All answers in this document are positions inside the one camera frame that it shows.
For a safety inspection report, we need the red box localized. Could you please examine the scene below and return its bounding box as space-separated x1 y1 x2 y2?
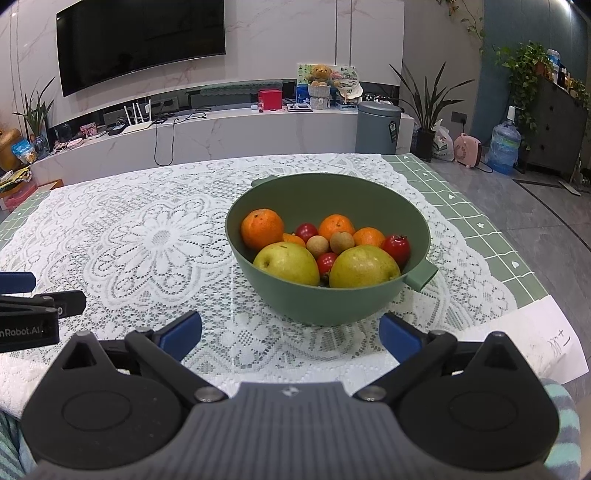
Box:
257 89 283 112

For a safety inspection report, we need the white router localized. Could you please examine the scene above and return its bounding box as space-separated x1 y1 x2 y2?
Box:
121 103 154 134

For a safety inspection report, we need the slim potted plant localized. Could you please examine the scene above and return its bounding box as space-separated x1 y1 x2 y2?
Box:
13 78 56 158

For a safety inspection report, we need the white plastic bag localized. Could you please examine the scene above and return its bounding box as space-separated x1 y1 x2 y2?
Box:
431 119 455 162

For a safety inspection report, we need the pink fan heater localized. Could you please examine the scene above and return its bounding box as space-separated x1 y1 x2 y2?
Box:
453 133 483 168

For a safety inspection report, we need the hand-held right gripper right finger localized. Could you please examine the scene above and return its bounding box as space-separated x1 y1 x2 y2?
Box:
353 312 529 403

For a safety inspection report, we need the landscape picture card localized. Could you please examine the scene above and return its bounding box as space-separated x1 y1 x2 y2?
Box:
296 63 358 100

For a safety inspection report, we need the white sun hat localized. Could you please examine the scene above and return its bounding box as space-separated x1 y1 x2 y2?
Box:
335 79 363 100

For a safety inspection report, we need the white paper sheet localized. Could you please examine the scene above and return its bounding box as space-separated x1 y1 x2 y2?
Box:
455 295 589 384

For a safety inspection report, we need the blue water jug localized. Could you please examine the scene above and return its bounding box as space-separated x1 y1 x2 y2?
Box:
487 105 522 175

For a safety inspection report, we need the yellow-green pear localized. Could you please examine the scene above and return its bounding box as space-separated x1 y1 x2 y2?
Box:
252 242 320 287
329 246 402 289

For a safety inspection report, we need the golden ornament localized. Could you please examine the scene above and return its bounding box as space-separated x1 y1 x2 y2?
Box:
0 129 24 171

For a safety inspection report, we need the white marble television console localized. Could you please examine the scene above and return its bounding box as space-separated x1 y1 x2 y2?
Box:
30 108 414 185

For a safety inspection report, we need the black flat television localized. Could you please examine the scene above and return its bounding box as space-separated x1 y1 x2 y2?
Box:
56 0 227 97

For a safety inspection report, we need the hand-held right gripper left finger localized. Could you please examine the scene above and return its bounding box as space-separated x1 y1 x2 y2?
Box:
58 311 229 406

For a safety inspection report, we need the grey trash can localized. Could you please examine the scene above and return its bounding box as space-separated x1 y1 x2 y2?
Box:
357 102 402 155

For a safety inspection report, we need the white lace tablecloth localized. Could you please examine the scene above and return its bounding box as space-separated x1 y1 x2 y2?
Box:
0 154 518 416
0 154 550 311

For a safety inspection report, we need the dark green cabinet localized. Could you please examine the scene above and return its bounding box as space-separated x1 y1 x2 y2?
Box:
524 76 589 181

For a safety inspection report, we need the long-leaf potted plant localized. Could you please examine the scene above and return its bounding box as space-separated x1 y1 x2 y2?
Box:
390 62 476 161

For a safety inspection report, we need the green colander bowl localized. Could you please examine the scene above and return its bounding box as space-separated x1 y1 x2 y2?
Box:
225 173 438 326

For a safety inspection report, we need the black power cable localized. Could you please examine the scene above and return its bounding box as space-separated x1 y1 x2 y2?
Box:
154 113 211 167

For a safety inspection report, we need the teal striped clothing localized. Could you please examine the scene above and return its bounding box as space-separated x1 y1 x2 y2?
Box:
0 378 580 480

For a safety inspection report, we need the hanging vine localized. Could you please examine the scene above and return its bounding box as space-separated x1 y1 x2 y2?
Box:
438 0 485 51

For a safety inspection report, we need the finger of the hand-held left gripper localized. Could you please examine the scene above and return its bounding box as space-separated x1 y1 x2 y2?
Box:
0 272 37 295
0 291 88 319

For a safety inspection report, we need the leafy ivy plant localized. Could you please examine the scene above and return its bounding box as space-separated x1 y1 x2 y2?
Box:
494 41 552 139

